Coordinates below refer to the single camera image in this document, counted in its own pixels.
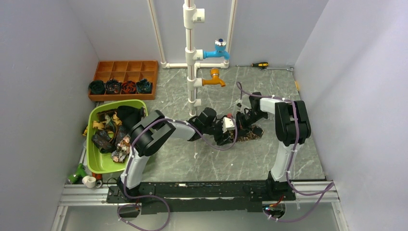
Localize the yellow black tool handle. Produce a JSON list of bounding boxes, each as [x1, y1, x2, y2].
[[82, 126, 89, 137]]

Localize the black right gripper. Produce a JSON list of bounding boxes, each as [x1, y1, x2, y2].
[[232, 110, 267, 139]]

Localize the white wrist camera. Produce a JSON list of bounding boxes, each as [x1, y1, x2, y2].
[[236, 99, 242, 108], [222, 117, 235, 133]]

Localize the teal black rolled tie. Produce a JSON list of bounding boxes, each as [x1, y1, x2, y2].
[[136, 78, 153, 94]]

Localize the green plastic basin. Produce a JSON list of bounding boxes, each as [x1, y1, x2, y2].
[[86, 99, 147, 174]]

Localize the red black rolled tie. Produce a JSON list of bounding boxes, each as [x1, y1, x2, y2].
[[121, 80, 137, 94]]

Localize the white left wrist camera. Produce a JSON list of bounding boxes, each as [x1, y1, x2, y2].
[[222, 117, 235, 133]]

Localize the orange plastic faucet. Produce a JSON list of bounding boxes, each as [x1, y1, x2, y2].
[[202, 68, 226, 87]]

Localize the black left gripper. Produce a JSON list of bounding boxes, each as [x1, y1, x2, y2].
[[204, 116, 232, 145]]

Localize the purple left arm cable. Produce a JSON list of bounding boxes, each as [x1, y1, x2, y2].
[[116, 113, 239, 231]]

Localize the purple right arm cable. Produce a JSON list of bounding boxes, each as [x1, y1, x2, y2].
[[236, 81, 335, 223]]

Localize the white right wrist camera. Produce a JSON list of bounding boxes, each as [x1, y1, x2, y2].
[[236, 99, 242, 108]]

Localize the blue plastic faucet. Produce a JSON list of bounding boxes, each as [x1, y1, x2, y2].
[[203, 38, 230, 60]]

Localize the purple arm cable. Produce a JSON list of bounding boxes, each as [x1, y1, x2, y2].
[[116, 113, 239, 231], [236, 81, 335, 223]]

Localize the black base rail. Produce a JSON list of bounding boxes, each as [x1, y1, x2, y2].
[[106, 179, 296, 215]]

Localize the orange wooden compartment tray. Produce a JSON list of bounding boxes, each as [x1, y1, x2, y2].
[[88, 60, 158, 102]]

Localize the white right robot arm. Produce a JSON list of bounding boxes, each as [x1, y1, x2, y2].
[[236, 92, 311, 200]]

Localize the dark green rolled tie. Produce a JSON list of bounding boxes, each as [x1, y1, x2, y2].
[[88, 80, 105, 95]]

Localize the yellow black screwdriver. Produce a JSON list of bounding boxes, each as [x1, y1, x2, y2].
[[236, 62, 269, 69]]

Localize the silver wrench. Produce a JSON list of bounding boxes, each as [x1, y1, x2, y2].
[[259, 66, 294, 72]]

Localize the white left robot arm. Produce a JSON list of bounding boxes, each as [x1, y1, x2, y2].
[[117, 107, 240, 202]]

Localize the green plastic faucet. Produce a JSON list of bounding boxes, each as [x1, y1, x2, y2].
[[67, 163, 87, 184]]

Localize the brown floral tie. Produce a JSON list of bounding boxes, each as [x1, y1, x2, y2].
[[237, 125, 264, 142]]

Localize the pile of floral ties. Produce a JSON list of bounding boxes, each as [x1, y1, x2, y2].
[[91, 105, 146, 163]]

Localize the aluminium frame rail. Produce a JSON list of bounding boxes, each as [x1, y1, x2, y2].
[[60, 180, 340, 206]]

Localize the white PVC pipe assembly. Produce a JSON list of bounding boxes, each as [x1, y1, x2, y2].
[[147, 0, 237, 117]]

